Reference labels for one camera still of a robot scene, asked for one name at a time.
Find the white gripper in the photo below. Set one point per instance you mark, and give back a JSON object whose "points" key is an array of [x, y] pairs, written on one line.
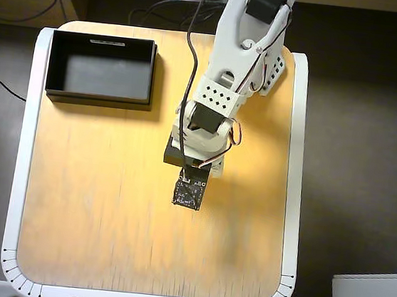
{"points": [[218, 168]]}

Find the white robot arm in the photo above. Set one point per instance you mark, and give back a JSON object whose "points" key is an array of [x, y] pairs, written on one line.
{"points": [[231, 52]]}

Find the black bin box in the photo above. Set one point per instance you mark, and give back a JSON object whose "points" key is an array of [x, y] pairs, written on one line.
{"points": [[99, 72]]}

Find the white barcode label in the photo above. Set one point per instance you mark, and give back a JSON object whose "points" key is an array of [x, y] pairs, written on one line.
{"points": [[106, 42]]}

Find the white table rim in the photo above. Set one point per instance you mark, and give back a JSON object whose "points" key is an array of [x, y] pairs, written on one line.
{"points": [[20, 171]]}

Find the black camera circuit board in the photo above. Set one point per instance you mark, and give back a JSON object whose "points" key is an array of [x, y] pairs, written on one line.
{"points": [[190, 190]]}

